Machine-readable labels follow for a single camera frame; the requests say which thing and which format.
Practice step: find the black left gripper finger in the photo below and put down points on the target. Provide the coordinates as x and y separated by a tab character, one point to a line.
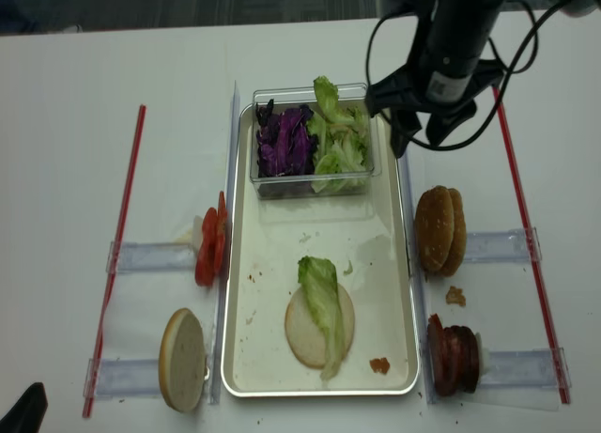
27	413

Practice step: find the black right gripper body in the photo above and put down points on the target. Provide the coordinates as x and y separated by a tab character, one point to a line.
442	96

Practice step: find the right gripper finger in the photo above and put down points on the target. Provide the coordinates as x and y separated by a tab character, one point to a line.
439	127
404	125

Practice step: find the single lettuce leaf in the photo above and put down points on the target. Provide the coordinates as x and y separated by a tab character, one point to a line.
324	311

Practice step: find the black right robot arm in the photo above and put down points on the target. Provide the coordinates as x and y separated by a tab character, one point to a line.
450	37

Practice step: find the green lettuce pile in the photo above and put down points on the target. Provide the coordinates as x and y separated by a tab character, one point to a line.
343	142

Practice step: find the small lettuce scrap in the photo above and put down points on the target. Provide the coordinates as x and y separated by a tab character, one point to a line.
349	268

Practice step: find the meat crumb on table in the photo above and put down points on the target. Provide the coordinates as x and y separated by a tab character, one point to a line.
455	296

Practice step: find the tomato slices stack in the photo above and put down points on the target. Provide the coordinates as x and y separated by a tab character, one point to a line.
209	258

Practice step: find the tomato scrap on tray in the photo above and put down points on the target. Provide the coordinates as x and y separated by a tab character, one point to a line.
380	365

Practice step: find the clear plastic salad box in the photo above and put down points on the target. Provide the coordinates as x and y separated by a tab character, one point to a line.
300	186

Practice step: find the red rod left side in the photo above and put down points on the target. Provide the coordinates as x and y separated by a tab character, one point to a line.
110	281

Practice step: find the red rod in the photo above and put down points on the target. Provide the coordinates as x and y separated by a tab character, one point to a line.
110	281
553	343

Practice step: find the sesame bun tops pair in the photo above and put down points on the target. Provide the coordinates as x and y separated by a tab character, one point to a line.
440	229

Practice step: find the purple cabbage leaves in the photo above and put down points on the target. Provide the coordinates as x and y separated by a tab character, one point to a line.
284	145

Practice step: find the upright bun half left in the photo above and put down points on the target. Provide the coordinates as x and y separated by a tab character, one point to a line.
182	361

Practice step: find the cream metal tray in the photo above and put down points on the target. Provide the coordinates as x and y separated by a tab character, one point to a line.
283	249

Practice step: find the clear long divider right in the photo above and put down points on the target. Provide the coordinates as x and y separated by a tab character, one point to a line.
417	277

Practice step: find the white pusher block right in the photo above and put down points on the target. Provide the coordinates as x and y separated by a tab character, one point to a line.
483	356

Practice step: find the bun base on tray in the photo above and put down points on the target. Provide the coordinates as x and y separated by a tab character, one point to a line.
305	339

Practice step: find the white plastic pusher block left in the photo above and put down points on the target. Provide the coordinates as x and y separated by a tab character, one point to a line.
194	236

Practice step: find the red rod right side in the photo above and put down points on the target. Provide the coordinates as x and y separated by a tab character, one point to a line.
553	343

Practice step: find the clear plastic rail lower left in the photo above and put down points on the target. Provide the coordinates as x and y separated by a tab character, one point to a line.
110	378

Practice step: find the clear plastic rail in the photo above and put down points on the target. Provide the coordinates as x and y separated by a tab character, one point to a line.
512	246
130	257
110	378
522	369

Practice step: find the clear plastic rail upper right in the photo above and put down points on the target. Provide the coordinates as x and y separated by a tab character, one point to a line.
512	246

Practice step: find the clear plastic rail upper left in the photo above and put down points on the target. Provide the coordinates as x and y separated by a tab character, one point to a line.
130	257

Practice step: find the clear plastic rail lower right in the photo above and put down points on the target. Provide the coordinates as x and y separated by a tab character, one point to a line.
522	369

